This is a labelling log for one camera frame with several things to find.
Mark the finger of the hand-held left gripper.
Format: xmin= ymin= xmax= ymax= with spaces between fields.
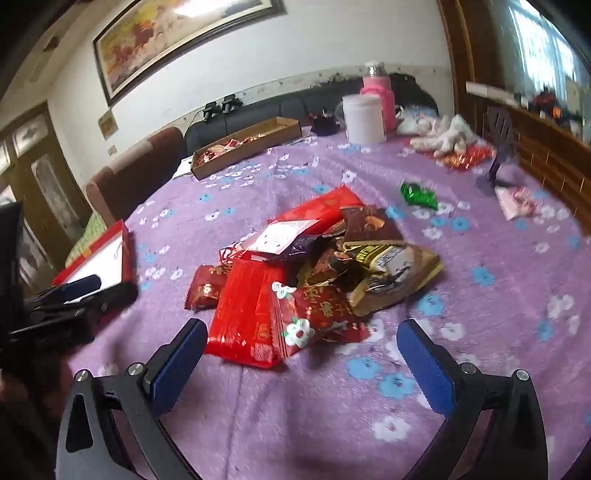
xmin=69 ymin=281 xmax=139 ymax=324
xmin=25 ymin=274 xmax=101 ymax=311

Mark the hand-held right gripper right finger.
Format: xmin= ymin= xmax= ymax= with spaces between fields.
xmin=396 ymin=318 xmax=557 ymax=480

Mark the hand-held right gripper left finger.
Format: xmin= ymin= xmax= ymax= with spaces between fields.
xmin=54 ymin=318 xmax=209 ymax=480

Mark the red box white inside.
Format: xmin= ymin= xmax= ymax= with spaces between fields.
xmin=52 ymin=220 xmax=134 ymax=301

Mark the large glossy red snack packet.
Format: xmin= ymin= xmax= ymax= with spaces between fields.
xmin=204 ymin=260 xmax=296 ymax=370

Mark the gold snack packet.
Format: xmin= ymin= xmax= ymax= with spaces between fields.
xmin=344 ymin=242 xmax=444 ymax=318

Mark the red flower-print snack packet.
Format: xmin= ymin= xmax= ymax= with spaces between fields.
xmin=271 ymin=281 xmax=370 ymax=360

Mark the red white-patterned snack packet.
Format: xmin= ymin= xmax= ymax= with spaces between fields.
xmin=219 ymin=240 xmax=252 ymax=266

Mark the brown-gold snack packet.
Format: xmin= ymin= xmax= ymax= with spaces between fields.
xmin=295 ymin=247 xmax=370 ymax=296

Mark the dark brown snack packet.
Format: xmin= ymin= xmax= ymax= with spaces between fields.
xmin=341 ymin=205 xmax=406 ymax=245

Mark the pink white snack packet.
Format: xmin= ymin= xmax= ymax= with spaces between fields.
xmin=248 ymin=219 xmax=321 ymax=256

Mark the dark purple snack packet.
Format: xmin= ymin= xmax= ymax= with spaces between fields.
xmin=277 ymin=233 xmax=335 ymax=265

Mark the green patterned cloth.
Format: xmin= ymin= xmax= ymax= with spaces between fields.
xmin=65 ymin=210 xmax=112 ymax=268

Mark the wooden glass-panel door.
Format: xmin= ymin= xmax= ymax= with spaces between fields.
xmin=0 ymin=104 xmax=93 ymax=287

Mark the purple floral tablecloth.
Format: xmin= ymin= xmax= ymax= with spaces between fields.
xmin=55 ymin=124 xmax=591 ymax=480

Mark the brown armchair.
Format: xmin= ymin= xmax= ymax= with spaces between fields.
xmin=86 ymin=127 xmax=185 ymax=227

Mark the green candy wrapper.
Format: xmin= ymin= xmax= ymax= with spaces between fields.
xmin=400 ymin=181 xmax=439 ymax=210

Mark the pile of red wrapped candies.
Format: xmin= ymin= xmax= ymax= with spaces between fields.
xmin=196 ymin=134 xmax=273 ymax=164

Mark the small pink sachet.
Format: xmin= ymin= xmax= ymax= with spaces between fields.
xmin=495 ymin=185 xmax=541 ymax=220

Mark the cardboard tray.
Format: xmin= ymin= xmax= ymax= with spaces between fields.
xmin=191 ymin=117 xmax=303 ymax=181

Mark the red gold foil bag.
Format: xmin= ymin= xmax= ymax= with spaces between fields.
xmin=436 ymin=145 xmax=495 ymax=171

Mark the white cloth bundle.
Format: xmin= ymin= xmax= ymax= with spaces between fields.
xmin=409 ymin=114 xmax=481 ymax=157

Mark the black leather sofa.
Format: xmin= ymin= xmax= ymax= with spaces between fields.
xmin=185 ymin=74 xmax=439 ymax=158

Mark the white plastic bag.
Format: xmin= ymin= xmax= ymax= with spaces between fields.
xmin=397 ymin=105 xmax=438 ymax=137

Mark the white plastic jar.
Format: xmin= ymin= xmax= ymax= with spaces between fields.
xmin=342 ymin=95 xmax=386 ymax=145

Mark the small black box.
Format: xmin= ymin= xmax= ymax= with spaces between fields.
xmin=311 ymin=110 xmax=340 ymax=137

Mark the framed painting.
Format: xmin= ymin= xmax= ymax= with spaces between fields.
xmin=92 ymin=0 xmax=287 ymax=107

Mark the black bag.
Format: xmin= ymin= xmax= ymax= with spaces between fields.
xmin=390 ymin=73 xmax=439 ymax=116

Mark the pink thermos bottle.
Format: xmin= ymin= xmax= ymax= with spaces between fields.
xmin=360 ymin=61 xmax=397 ymax=131

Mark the black orange power tool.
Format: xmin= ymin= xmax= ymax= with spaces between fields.
xmin=530 ymin=89 xmax=579 ymax=121

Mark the window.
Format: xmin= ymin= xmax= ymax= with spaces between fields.
xmin=489 ymin=0 xmax=591 ymax=116

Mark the yellow wall plaque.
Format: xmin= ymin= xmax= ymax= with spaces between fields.
xmin=98 ymin=111 xmax=119 ymax=140

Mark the wooden door frame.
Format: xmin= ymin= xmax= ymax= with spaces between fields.
xmin=436 ymin=0 xmax=477 ymax=139

